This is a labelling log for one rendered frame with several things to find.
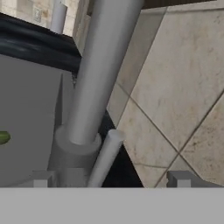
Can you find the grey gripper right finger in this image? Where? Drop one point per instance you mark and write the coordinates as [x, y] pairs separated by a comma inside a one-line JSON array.
[[180, 176]]

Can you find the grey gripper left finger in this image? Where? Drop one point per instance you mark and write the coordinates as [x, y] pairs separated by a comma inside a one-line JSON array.
[[43, 176]]

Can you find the green produce item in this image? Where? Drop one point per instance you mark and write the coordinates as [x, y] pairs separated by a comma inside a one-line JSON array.
[[4, 138]]

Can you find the grey steel sink basin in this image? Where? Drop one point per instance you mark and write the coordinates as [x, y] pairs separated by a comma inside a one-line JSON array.
[[27, 116]]

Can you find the grey sink faucet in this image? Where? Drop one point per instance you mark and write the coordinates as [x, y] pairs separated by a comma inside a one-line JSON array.
[[97, 73]]

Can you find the white wall socket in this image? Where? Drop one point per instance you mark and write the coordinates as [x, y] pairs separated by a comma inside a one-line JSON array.
[[38, 14]]

